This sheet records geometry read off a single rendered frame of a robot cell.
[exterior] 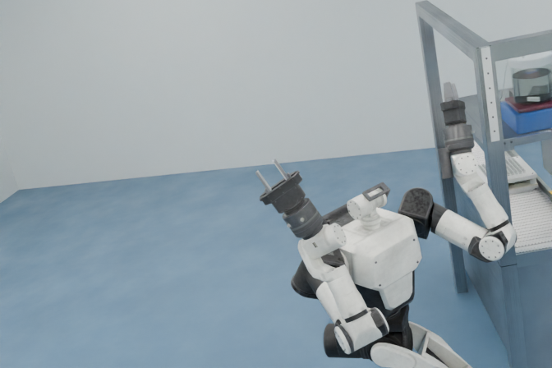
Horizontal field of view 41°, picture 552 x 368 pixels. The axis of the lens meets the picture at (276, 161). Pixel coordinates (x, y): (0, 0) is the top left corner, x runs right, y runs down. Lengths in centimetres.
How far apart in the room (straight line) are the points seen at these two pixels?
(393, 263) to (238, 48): 435
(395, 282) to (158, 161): 494
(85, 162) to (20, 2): 159
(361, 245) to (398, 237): 13
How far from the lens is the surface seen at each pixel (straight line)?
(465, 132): 232
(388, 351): 244
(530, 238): 303
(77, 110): 723
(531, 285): 324
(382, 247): 223
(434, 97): 378
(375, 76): 621
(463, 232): 237
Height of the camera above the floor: 221
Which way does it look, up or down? 19 degrees down
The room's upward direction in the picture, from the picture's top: 12 degrees counter-clockwise
